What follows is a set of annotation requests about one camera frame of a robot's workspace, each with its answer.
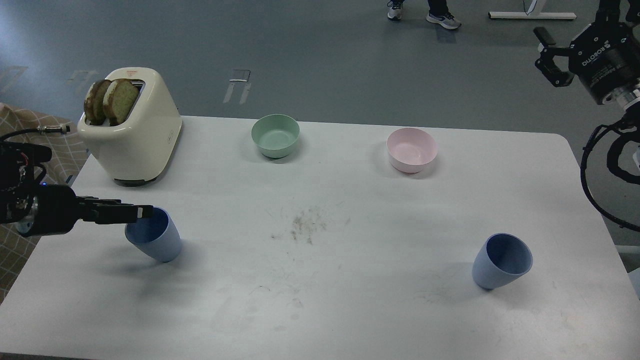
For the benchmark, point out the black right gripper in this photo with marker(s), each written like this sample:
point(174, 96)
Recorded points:
point(604, 56)

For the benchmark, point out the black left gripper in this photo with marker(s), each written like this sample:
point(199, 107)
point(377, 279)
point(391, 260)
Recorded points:
point(56, 209)

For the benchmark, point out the blue cup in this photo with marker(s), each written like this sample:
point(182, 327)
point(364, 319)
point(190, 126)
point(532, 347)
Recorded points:
point(502, 259)
point(157, 236)

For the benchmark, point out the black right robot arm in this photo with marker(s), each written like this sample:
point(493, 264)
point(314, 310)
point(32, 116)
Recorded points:
point(627, 129)

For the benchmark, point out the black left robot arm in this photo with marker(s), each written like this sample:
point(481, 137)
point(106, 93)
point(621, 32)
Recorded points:
point(18, 185)

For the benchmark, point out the white stand base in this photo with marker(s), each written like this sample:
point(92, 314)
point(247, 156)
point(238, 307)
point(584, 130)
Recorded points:
point(532, 15)

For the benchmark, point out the cream toaster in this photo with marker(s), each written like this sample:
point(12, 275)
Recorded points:
point(138, 150)

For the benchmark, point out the beige checkered cloth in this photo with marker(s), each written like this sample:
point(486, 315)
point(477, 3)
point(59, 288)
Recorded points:
point(68, 156)

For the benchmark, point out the toast slice left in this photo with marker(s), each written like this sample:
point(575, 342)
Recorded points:
point(93, 104)

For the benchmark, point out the toast slice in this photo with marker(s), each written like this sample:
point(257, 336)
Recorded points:
point(93, 104)
point(119, 100)

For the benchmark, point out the right grey sneaker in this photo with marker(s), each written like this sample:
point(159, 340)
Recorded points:
point(446, 21)

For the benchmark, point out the grey sneaker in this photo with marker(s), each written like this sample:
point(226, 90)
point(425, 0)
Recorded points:
point(395, 10)
point(446, 21)

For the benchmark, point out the toast slice right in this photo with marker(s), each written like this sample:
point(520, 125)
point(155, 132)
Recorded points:
point(119, 100)

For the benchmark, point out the left grey sneaker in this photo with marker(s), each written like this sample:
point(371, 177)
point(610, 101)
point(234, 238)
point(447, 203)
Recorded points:
point(395, 10)

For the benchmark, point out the pink bowl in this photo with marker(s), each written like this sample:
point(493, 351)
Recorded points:
point(410, 150)

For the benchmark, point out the green bowl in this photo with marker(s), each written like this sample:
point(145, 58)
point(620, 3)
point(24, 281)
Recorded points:
point(276, 135)

